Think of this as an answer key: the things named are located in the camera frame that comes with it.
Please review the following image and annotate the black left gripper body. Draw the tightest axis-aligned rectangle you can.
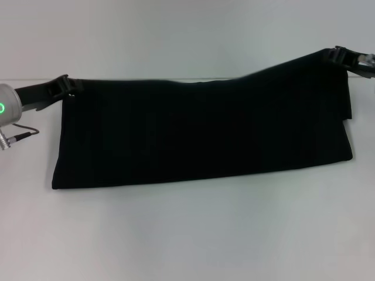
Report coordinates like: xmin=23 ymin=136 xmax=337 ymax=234
xmin=13 ymin=79 xmax=64 ymax=112

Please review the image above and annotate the black shirt with FREE print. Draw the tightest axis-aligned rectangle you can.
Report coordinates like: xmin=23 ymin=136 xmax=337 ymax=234
xmin=51 ymin=48 xmax=354 ymax=191

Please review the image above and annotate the dark left gripper cable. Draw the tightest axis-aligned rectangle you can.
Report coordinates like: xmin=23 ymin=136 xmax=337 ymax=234
xmin=0 ymin=122 xmax=40 ymax=152

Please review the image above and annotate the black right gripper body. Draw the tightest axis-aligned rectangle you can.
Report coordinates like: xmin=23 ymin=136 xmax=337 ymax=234
xmin=345 ymin=51 xmax=375 ymax=80

